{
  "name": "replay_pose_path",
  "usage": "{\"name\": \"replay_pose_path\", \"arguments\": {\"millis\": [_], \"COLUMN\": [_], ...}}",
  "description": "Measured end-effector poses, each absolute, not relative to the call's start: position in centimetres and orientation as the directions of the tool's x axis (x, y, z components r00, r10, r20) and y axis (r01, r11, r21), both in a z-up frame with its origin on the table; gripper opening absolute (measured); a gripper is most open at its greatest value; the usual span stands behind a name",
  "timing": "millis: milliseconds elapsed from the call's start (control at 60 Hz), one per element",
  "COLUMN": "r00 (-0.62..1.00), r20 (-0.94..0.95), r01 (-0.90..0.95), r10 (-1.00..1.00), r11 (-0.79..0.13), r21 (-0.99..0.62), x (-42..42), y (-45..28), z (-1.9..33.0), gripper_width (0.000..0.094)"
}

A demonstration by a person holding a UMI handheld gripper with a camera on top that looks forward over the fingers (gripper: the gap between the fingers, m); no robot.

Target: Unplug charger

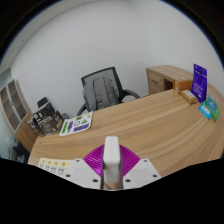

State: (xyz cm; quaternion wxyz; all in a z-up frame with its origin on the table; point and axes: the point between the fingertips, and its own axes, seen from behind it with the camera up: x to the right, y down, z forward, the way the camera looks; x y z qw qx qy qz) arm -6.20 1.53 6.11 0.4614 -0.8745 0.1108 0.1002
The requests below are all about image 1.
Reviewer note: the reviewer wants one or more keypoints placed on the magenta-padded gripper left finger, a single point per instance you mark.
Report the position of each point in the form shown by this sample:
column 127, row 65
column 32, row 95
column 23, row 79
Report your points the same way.
column 83, row 173

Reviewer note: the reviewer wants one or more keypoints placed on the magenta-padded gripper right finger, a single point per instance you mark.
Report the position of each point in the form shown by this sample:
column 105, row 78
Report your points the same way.
column 141, row 173

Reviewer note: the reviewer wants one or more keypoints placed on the white charger block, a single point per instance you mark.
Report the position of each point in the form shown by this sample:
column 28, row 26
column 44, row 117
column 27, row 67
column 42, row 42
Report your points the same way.
column 111, row 156

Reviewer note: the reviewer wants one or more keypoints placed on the cream power strip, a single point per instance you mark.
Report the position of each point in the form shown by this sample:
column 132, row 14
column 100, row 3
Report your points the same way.
column 55, row 165

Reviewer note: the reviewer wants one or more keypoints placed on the printed sheet with coloured shapes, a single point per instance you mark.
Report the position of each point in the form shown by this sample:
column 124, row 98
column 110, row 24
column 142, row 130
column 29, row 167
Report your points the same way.
column 76, row 124

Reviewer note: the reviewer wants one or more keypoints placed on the large brown printed box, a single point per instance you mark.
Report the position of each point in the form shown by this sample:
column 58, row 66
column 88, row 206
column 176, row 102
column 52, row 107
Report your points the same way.
column 51, row 123

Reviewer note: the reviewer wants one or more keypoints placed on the tall brown cardboard box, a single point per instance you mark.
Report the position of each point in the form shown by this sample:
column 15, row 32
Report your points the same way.
column 33, row 127

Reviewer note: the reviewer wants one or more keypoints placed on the black armchair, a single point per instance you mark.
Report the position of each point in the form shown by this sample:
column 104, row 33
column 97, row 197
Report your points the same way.
column 16, row 151

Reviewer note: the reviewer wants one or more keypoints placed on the dark flat printed box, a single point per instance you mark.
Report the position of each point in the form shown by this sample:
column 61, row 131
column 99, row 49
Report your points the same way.
column 42, row 113

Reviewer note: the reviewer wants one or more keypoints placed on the wooden shelf cabinet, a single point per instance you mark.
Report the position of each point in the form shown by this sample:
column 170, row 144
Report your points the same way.
column 20, row 130

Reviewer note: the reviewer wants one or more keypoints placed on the grey backpack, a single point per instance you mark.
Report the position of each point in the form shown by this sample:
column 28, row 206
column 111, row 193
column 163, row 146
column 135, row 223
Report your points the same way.
column 100, row 94

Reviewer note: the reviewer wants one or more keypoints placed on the small blue box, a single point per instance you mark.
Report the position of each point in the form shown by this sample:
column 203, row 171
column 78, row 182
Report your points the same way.
column 205, row 111

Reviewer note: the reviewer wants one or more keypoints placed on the tan flat box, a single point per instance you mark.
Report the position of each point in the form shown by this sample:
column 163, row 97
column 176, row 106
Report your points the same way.
column 188, row 96

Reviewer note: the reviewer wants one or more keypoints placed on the low wooden side cabinet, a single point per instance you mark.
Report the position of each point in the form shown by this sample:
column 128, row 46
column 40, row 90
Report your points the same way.
column 160, row 78

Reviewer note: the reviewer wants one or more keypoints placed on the orange box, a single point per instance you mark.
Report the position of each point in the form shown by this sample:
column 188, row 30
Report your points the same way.
column 182, row 85

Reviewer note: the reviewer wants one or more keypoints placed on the small green box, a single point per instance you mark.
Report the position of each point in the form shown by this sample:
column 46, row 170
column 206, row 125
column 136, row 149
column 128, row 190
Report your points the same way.
column 213, row 106

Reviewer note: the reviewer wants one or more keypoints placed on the black mesh office chair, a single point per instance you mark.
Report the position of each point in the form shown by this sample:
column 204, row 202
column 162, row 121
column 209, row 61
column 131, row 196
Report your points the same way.
column 115, row 75

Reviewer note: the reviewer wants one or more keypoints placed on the purple upright package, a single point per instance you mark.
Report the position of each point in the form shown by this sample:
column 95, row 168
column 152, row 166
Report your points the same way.
column 199, row 83

